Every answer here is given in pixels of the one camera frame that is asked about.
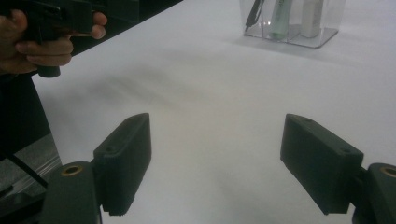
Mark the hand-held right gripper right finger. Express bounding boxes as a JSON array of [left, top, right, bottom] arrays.
[[279, 113, 396, 224]]

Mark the aluminium floor rail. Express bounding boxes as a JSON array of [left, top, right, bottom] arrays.
[[0, 133, 64, 200]]

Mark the green highlighter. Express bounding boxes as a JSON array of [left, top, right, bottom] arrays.
[[269, 0, 295, 41]]

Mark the white marker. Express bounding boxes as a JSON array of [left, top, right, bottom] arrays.
[[300, 0, 325, 39]]

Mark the clear acrylic organizer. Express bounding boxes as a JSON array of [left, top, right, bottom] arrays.
[[238, 0, 347, 49]]

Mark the black pen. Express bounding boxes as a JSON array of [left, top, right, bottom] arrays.
[[244, 0, 266, 34]]

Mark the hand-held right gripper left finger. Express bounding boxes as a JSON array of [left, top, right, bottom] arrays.
[[39, 112, 153, 224]]

